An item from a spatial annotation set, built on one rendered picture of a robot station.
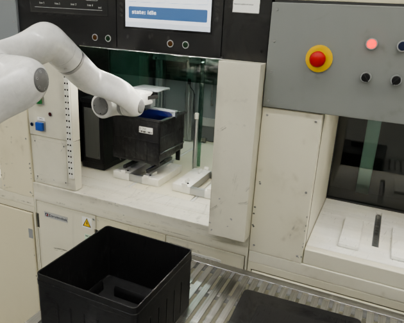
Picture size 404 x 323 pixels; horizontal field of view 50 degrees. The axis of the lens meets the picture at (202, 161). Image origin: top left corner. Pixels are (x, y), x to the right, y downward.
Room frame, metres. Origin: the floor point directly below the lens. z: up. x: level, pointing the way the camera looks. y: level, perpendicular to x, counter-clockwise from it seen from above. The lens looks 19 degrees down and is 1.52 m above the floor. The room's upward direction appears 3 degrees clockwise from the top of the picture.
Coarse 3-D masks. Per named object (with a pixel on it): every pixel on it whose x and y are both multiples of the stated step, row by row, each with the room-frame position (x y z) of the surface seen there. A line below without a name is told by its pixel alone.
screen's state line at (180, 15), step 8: (136, 8) 1.36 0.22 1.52; (144, 8) 1.35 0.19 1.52; (152, 8) 1.34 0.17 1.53; (160, 8) 1.32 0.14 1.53; (168, 8) 1.32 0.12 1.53; (176, 8) 1.30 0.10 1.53; (136, 16) 1.36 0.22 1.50; (144, 16) 1.35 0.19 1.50; (152, 16) 1.34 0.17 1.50; (160, 16) 1.32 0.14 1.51; (168, 16) 1.31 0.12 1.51; (176, 16) 1.30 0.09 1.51; (184, 16) 1.29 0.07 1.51; (192, 16) 1.28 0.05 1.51; (200, 16) 1.28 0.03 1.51
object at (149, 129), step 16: (176, 112) 1.64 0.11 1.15; (128, 128) 1.60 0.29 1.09; (144, 128) 1.57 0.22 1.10; (160, 128) 1.55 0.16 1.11; (176, 128) 1.68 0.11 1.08; (112, 144) 1.63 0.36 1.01; (128, 144) 1.60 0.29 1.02; (144, 144) 1.57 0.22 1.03; (160, 144) 1.56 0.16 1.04; (176, 144) 1.68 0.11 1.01; (144, 160) 1.57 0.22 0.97; (160, 160) 1.62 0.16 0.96
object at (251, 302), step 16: (240, 304) 0.87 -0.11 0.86; (256, 304) 0.87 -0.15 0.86; (272, 304) 0.88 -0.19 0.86; (288, 304) 0.88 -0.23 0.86; (304, 304) 0.88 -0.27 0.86; (240, 320) 0.81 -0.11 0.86; (256, 320) 0.81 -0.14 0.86; (272, 320) 0.82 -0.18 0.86; (288, 320) 0.82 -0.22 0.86; (304, 320) 0.82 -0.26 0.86; (320, 320) 0.83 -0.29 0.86; (336, 320) 0.83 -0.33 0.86; (352, 320) 0.83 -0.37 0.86
